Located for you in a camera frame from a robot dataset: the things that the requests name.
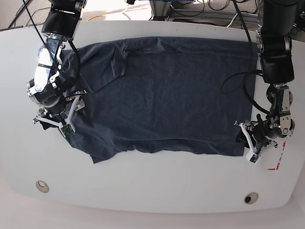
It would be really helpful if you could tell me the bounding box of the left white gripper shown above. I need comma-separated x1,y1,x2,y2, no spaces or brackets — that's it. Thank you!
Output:
234,120,277,161

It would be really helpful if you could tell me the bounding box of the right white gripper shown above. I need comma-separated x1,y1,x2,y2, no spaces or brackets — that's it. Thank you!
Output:
32,90,87,133

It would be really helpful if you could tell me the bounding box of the dark blue t-shirt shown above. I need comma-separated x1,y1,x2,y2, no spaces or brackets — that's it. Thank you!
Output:
66,37,258,163

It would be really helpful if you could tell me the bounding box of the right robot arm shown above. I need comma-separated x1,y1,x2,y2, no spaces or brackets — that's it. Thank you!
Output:
27,0,87,137

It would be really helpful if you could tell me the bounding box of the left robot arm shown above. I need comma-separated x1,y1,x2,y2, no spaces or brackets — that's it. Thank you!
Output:
235,0,305,164

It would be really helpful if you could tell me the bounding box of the red tape rectangle marking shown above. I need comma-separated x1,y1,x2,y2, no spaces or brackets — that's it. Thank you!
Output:
267,141,286,171

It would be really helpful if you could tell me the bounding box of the right table grommet hole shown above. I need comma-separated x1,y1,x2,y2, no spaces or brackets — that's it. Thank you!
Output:
244,192,259,205

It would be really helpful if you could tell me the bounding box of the table grommet hole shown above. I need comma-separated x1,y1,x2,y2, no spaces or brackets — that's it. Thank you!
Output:
36,180,50,193
244,192,259,205

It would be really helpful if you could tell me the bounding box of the left table grommet hole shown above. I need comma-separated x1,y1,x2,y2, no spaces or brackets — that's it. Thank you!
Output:
36,180,50,193

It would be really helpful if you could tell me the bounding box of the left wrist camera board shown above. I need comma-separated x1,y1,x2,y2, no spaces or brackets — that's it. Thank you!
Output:
249,155,260,164

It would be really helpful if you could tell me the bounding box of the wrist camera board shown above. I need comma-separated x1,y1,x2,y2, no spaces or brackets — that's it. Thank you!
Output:
60,124,73,138
249,155,260,164

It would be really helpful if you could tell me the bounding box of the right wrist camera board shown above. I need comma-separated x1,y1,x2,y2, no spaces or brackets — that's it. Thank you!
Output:
60,124,73,138

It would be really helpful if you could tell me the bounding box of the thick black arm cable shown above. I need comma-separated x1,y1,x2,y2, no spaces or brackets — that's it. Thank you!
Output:
221,0,272,115

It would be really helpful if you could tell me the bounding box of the yellow cable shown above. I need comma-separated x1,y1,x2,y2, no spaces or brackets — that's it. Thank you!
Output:
87,14,107,21

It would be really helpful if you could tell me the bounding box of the aluminium frame rail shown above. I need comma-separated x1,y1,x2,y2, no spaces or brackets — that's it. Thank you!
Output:
150,0,260,24

